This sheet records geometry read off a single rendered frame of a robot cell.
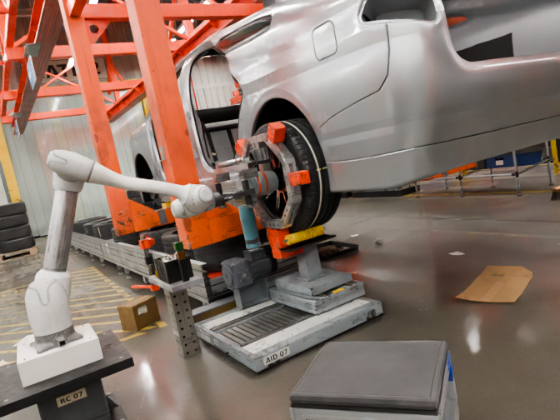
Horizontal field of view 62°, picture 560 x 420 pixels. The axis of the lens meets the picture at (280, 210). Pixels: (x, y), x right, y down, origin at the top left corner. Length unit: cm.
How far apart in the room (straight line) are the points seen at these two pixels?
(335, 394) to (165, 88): 216
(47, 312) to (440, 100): 183
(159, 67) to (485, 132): 186
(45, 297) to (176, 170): 115
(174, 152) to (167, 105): 28
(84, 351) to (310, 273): 132
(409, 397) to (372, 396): 9
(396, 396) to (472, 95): 133
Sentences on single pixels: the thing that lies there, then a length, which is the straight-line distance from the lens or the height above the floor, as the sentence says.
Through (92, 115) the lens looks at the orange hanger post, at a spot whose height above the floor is 170.
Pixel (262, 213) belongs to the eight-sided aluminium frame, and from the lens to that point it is 286.
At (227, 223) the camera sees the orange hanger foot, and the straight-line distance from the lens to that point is 303.
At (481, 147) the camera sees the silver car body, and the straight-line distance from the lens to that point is 227.
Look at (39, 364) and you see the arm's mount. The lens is 215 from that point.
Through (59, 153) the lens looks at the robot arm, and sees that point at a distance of 221.
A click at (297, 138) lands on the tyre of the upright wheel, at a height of 105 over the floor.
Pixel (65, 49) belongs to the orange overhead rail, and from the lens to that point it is 870.
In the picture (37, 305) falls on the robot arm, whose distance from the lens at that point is 217.
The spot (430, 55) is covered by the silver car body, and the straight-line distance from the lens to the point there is 207.
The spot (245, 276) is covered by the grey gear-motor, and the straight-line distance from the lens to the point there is 288.
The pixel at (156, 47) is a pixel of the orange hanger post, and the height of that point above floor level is 175.
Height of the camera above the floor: 99
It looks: 7 degrees down
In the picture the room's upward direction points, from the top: 11 degrees counter-clockwise
